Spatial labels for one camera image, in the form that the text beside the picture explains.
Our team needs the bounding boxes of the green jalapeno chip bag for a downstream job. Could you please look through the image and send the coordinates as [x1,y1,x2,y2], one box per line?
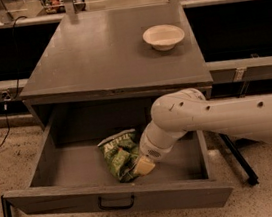
[97,129,139,183]

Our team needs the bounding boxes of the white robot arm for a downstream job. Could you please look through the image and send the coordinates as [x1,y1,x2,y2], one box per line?
[139,88,272,163]

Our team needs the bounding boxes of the grey open drawer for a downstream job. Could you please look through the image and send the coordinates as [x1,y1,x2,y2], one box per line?
[4,97,232,215]

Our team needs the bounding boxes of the grey cabinet counter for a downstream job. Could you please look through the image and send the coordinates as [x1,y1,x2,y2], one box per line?
[9,0,220,151]

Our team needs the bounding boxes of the black metal stand leg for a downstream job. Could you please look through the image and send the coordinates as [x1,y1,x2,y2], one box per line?
[220,134,259,186]

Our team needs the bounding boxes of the white bowl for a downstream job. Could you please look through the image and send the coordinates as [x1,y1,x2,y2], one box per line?
[142,24,185,51]

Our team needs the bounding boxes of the snack rack in background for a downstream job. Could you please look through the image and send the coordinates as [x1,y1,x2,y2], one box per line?
[39,0,86,14]

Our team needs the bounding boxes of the black drawer handle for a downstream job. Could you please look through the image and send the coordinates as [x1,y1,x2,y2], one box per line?
[97,195,135,211]

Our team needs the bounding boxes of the black cable left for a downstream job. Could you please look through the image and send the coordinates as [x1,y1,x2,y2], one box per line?
[0,14,48,162]

